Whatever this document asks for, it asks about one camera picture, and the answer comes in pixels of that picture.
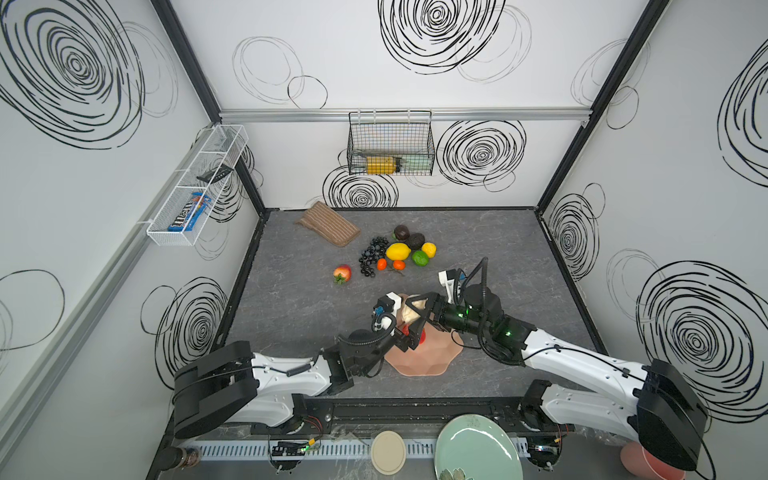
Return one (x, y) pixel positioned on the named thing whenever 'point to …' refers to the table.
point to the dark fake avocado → (415, 241)
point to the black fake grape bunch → (374, 252)
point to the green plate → (477, 447)
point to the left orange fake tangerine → (381, 264)
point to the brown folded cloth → (329, 224)
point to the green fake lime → (420, 258)
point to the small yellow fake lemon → (430, 249)
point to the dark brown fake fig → (401, 232)
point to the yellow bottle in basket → (377, 165)
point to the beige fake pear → (410, 315)
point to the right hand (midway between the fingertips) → (408, 307)
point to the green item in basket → (415, 162)
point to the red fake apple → (422, 337)
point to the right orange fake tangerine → (399, 264)
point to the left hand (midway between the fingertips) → (417, 308)
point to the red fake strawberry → (342, 274)
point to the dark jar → (174, 458)
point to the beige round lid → (388, 452)
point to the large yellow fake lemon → (398, 251)
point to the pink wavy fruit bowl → (429, 359)
